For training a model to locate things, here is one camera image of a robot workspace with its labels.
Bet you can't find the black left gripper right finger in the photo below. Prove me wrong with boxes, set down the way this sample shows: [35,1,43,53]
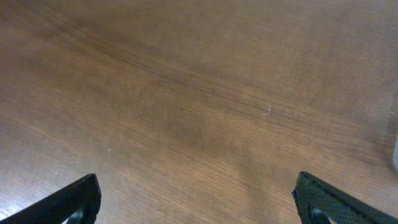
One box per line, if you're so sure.
[292,171,397,224]

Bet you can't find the clear plastic container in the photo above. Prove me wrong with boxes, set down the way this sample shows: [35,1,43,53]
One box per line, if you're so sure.
[388,89,397,173]

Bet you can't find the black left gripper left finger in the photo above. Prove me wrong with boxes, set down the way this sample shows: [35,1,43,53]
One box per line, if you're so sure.
[1,174,101,224]

